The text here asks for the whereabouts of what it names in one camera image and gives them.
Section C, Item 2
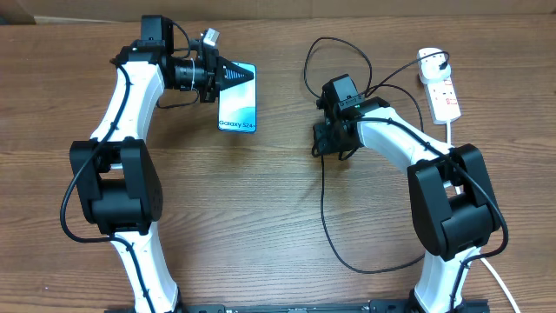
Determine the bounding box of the blue Galaxy smartphone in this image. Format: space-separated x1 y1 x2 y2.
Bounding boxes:
218 62 257 133

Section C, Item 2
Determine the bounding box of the black USB charging cable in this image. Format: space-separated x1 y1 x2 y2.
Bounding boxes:
302 37 451 275

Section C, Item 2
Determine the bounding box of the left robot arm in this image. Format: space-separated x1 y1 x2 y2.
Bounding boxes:
67 15 257 312

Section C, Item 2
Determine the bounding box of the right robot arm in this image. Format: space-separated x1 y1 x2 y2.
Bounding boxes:
312 74 509 312

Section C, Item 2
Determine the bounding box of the white power strip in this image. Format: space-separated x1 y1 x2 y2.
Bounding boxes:
416 47 462 126

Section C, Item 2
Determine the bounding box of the cardboard backdrop board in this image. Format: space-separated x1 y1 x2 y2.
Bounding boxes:
1 0 555 24

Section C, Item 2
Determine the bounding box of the white USB wall charger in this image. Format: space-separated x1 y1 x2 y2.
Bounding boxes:
417 48 452 84

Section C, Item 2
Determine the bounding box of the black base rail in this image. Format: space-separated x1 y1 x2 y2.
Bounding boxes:
103 297 491 313

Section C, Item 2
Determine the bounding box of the white power strip cord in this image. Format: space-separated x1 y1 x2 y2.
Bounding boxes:
445 121 521 313

